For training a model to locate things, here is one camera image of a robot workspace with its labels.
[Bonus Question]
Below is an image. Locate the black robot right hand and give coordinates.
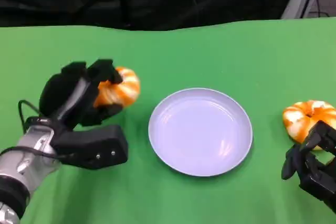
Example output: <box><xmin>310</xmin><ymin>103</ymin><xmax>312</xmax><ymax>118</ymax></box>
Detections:
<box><xmin>281</xmin><ymin>120</ymin><xmax>336</xmax><ymax>205</ymax></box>

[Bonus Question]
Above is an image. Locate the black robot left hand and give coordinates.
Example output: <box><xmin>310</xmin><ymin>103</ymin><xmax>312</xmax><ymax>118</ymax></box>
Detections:
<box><xmin>38</xmin><ymin>58</ymin><xmax>124</xmax><ymax>131</ymax></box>

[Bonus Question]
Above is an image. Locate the orange white toy bread roll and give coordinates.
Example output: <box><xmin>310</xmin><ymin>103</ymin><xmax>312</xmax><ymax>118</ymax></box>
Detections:
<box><xmin>282</xmin><ymin>100</ymin><xmax>336</xmax><ymax>152</ymax></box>
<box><xmin>93</xmin><ymin>67</ymin><xmax>141</xmax><ymax>108</ymax></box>

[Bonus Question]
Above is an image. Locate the lilac plate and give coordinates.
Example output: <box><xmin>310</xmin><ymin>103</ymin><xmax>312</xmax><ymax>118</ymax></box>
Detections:
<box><xmin>148</xmin><ymin>88</ymin><xmax>254</xmax><ymax>177</ymax></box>

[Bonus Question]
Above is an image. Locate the green table cloth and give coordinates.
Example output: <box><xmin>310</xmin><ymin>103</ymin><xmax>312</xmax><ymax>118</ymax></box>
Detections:
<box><xmin>0</xmin><ymin>17</ymin><xmax>336</xmax><ymax>224</ymax></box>

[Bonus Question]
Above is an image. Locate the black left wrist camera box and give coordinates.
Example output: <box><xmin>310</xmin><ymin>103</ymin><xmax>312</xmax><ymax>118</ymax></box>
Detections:
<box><xmin>50</xmin><ymin>124</ymin><xmax>129</xmax><ymax>170</ymax></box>

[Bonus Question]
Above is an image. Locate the black floor cable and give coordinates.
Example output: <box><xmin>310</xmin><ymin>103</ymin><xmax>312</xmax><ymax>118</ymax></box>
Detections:
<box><xmin>314</xmin><ymin>0</ymin><xmax>336</xmax><ymax>18</ymax></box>

